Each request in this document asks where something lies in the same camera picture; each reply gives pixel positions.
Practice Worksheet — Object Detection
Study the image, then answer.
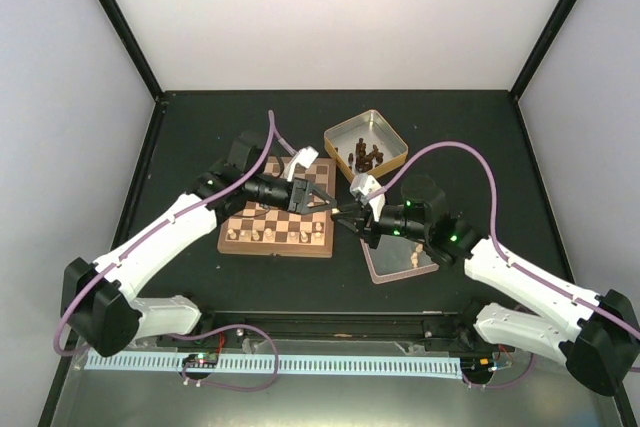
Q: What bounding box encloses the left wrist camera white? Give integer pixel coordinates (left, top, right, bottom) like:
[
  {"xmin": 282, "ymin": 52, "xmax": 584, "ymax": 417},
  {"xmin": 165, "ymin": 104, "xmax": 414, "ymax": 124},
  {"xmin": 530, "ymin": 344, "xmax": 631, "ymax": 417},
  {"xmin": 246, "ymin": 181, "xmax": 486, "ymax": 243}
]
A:
[{"xmin": 283, "ymin": 146, "xmax": 318, "ymax": 182}]

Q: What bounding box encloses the white slotted cable duct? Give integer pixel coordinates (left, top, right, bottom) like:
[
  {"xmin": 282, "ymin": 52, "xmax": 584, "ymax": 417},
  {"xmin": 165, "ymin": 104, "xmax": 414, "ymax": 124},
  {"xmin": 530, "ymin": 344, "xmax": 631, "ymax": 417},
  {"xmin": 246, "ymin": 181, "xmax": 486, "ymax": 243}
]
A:
[{"xmin": 84, "ymin": 351, "xmax": 462, "ymax": 380}]

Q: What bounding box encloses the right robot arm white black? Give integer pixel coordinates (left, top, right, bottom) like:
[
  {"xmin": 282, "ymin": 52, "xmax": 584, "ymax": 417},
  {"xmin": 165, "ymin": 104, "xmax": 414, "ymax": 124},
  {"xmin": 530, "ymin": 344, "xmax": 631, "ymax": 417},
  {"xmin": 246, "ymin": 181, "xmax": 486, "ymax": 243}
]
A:
[{"xmin": 331, "ymin": 174, "xmax": 639, "ymax": 397}]

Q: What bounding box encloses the left black frame post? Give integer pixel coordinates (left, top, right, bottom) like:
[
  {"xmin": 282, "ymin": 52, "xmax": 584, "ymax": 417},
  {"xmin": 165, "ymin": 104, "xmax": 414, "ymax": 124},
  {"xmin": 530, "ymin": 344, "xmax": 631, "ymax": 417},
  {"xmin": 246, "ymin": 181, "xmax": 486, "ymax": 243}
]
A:
[{"xmin": 98, "ymin": 0, "xmax": 164, "ymax": 101}]

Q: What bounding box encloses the gold tin box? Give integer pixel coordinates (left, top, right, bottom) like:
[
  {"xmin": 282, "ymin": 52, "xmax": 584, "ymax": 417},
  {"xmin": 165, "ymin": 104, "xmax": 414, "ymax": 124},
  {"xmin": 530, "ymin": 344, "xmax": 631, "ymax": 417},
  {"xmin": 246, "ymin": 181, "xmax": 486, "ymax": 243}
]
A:
[{"xmin": 324, "ymin": 110, "xmax": 408, "ymax": 182}]

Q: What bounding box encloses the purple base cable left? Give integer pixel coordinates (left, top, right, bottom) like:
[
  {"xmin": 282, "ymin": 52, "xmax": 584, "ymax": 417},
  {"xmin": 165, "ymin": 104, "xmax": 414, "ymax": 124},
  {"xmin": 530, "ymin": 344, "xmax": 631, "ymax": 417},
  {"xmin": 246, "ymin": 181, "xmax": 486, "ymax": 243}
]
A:
[{"xmin": 169, "ymin": 322, "xmax": 284, "ymax": 392}]

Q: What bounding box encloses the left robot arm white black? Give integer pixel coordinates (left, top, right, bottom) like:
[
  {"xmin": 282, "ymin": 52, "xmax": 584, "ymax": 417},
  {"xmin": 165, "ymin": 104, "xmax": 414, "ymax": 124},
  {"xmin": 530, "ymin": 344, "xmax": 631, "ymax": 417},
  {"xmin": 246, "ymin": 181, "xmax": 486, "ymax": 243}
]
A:
[{"xmin": 58, "ymin": 137, "xmax": 336, "ymax": 357}]

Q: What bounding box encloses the pile of dark chess pieces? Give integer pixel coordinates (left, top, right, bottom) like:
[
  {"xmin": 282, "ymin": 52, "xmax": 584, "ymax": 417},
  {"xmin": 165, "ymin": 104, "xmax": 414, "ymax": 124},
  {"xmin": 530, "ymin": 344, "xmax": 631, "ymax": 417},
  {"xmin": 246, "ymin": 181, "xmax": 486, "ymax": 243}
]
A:
[{"xmin": 347, "ymin": 137, "xmax": 384, "ymax": 173}]

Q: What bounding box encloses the small circuit board left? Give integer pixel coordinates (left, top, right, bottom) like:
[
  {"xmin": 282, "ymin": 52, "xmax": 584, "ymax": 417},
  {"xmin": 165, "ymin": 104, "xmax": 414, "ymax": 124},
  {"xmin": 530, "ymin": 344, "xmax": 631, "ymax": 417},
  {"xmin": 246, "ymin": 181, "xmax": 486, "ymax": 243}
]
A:
[{"xmin": 182, "ymin": 353, "xmax": 219, "ymax": 368}]

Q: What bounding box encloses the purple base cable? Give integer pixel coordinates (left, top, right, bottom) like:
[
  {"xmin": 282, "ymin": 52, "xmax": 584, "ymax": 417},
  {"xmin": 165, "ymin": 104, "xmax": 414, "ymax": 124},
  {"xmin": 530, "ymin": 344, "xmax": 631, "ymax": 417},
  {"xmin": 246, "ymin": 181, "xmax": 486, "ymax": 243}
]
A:
[
  {"xmin": 461, "ymin": 346, "xmax": 536, "ymax": 392},
  {"xmin": 169, "ymin": 322, "xmax": 284, "ymax": 392}
]

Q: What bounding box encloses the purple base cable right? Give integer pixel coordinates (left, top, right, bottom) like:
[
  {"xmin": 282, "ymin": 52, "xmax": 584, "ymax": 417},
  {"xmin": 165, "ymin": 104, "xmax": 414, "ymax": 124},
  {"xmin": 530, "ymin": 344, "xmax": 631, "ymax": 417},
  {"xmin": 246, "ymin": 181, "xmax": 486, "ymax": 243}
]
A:
[{"xmin": 461, "ymin": 346, "xmax": 536, "ymax": 392}]

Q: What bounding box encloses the right black frame post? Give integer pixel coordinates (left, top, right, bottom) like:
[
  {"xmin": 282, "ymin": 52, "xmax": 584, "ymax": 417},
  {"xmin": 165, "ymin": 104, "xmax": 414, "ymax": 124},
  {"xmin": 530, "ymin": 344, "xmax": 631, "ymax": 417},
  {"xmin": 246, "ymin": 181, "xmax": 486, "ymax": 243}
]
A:
[{"xmin": 510, "ymin": 0, "xmax": 578, "ymax": 101}]

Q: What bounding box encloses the black frame post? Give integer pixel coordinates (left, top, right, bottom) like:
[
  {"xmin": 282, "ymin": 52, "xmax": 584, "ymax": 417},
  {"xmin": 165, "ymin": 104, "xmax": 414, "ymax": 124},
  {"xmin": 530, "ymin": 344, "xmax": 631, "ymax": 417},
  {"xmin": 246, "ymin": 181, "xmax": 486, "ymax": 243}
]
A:
[
  {"xmin": 98, "ymin": 0, "xmax": 164, "ymax": 101},
  {"xmin": 510, "ymin": 0, "xmax": 578, "ymax": 101}
]

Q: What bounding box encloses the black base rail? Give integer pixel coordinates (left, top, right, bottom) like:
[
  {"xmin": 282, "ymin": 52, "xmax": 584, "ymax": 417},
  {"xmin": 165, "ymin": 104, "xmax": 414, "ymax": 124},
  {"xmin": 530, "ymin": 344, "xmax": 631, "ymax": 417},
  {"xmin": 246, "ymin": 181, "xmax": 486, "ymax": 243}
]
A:
[{"xmin": 188, "ymin": 311, "xmax": 475, "ymax": 351}]

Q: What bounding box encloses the wooden chess board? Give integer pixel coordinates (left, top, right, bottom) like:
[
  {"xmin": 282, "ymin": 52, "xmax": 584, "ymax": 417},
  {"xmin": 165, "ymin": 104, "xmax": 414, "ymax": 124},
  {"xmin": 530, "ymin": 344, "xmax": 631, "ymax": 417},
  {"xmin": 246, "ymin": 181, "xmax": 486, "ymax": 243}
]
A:
[{"xmin": 216, "ymin": 155, "xmax": 337, "ymax": 260}]

